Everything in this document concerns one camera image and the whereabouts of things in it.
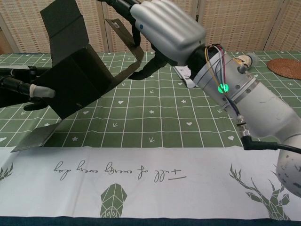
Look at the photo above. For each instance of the bamboo folding screen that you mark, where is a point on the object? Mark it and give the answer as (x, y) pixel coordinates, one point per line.
(235, 23)

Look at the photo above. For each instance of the cream mayonnaise squeeze bottle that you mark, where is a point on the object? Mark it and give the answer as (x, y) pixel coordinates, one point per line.
(245, 60)

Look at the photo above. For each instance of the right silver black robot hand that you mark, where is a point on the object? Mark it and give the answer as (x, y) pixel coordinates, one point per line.
(169, 28)

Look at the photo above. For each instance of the black cardboard box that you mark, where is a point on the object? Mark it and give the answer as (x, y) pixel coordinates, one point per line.
(75, 82)

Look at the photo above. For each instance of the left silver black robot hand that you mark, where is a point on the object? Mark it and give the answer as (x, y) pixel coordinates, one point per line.
(14, 87)

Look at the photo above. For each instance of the white folding stand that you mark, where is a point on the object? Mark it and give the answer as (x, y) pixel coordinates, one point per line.
(187, 78)

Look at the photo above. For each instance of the round brown woven coaster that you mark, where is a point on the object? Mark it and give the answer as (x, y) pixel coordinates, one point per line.
(285, 68)

